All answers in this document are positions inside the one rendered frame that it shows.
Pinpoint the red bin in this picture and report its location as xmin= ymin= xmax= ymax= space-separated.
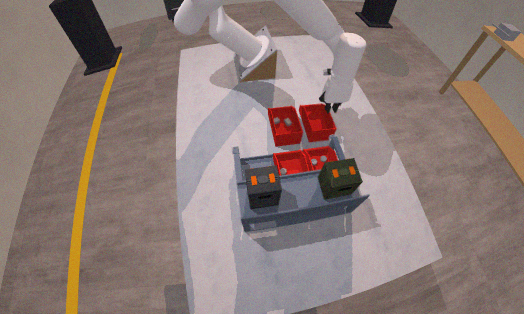
xmin=273 ymin=150 xmax=310 ymax=176
xmin=268 ymin=106 xmax=303 ymax=147
xmin=299 ymin=103 xmax=336 ymax=142
xmin=303 ymin=146 xmax=338 ymax=171

